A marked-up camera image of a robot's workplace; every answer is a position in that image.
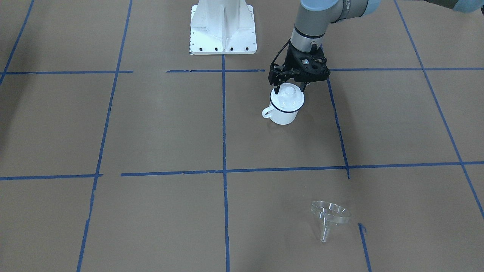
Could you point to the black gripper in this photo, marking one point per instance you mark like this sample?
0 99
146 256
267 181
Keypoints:
276 74

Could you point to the white cup lid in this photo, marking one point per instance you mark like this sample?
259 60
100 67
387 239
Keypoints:
288 96

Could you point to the clear plastic funnel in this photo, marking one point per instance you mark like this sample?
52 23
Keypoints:
330 215

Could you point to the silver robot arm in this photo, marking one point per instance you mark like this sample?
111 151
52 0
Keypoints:
314 17

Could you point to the white enamel cup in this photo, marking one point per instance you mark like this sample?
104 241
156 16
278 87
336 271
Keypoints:
279 116

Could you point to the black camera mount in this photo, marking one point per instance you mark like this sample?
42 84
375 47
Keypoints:
277 76

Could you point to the white camera stand pillar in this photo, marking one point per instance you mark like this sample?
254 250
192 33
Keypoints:
222 27

